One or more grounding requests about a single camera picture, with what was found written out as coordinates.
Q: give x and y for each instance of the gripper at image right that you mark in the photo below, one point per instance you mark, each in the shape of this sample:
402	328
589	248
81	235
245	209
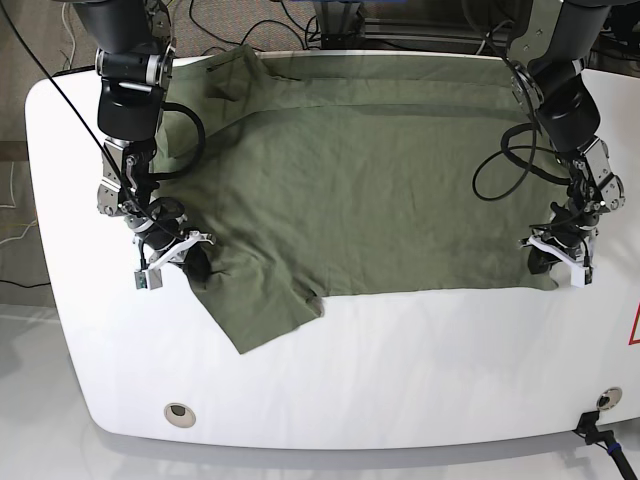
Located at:
570	228

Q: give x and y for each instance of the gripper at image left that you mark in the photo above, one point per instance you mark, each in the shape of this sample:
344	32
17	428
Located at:
162	226

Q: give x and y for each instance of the olive green T-shirt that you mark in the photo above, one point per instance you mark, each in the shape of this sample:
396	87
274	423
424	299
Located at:
331	175

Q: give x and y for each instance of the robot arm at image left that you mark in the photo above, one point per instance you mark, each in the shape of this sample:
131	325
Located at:
134	60

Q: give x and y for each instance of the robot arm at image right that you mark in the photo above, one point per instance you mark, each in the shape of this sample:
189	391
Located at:
546	53

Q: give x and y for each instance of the red triangle sticker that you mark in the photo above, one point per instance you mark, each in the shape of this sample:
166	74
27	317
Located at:
634	338

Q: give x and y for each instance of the black flat bar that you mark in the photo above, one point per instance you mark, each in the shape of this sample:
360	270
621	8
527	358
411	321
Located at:
61	73

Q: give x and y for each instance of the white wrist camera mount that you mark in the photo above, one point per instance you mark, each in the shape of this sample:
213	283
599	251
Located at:
149	276
578	261

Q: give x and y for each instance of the left table cable grommet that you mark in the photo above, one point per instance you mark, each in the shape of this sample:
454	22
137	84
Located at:
180	415

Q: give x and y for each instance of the table cable grommet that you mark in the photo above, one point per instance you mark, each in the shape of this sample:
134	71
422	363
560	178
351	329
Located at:
609	399
180	415

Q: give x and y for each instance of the right table cable grommet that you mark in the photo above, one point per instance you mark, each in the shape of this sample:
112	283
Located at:
609	399

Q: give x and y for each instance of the black clamp with cable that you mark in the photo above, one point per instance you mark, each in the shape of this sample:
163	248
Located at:
588	431

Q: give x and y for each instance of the aluminium frame post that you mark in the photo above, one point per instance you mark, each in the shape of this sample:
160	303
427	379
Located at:
340	23

